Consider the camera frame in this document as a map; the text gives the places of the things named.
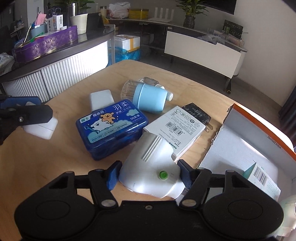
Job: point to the round dark side table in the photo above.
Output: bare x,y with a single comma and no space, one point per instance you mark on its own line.
50,75

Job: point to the bamboo plant in vase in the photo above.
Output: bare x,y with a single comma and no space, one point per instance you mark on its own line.
191,9

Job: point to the white TV console cabinet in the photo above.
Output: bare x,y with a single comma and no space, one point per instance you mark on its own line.
207,49

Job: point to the plant in white pot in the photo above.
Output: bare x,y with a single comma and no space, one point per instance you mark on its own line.
76,13

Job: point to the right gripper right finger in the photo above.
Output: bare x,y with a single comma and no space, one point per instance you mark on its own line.
187,173

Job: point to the white plastic bag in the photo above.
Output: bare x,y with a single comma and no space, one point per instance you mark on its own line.
119,10

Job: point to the blue plastic bag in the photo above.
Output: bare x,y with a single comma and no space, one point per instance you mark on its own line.
122,54

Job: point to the yellow tin box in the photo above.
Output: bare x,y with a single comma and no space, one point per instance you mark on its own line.
138,14

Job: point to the white device green button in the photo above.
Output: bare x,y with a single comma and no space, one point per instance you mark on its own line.
150,170

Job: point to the white barcode box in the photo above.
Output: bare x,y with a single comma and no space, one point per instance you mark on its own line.
179,128

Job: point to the orange white cardboard tray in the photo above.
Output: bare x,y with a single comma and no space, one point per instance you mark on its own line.
246,138

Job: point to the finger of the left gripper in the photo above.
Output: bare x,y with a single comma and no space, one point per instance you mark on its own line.
11,101
25,115

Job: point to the light blue capped jar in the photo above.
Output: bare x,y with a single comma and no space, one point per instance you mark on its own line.
146,94

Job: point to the white wifi router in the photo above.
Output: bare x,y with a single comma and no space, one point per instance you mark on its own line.
163,15

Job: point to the teal white carton box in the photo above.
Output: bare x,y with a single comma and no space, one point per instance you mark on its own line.
258,177

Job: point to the white round plug device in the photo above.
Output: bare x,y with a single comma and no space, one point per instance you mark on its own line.
288,224

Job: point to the purple storage tray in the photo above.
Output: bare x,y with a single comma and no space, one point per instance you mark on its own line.
44,44

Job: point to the blue wipes box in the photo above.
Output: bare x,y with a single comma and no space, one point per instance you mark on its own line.
109,129

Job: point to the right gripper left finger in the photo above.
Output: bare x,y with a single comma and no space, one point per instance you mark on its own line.
113,174

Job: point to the cardboard box with tape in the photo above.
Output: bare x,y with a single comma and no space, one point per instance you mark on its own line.
129,43

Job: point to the white adapter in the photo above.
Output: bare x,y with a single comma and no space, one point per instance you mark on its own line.
42,130

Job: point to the white charger block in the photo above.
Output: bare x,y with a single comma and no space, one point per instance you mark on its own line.
100,99

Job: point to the black power adapter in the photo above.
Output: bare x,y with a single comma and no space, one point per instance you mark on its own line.
199,114

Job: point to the black green picture box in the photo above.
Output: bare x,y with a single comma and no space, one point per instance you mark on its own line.
231,28

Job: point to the black wall television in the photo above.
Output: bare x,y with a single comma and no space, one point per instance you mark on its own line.
227,6

